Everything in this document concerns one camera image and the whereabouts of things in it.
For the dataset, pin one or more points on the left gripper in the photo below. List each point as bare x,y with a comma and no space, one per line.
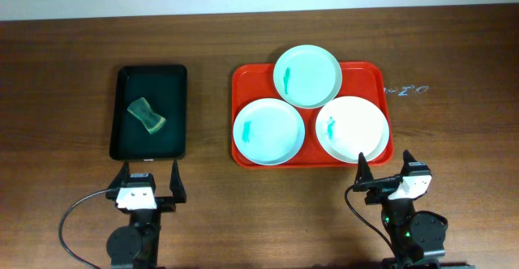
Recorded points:
167,202

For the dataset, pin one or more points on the light blue plate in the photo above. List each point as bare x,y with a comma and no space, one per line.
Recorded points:
268,131

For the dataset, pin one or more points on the white plate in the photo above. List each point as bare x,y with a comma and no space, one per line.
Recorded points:
348,126

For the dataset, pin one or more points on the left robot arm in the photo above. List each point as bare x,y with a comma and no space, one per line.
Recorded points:
136,244

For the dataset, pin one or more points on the green yellow sponge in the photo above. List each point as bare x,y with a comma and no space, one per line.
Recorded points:
143,111

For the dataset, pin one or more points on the black plastic tray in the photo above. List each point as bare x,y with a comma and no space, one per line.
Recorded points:
164,87

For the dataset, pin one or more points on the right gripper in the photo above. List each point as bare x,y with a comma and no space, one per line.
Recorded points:
375,195

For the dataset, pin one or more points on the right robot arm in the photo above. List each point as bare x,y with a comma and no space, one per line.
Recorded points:
416,238

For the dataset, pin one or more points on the mint green plate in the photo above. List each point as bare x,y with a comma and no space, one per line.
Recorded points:
307,76

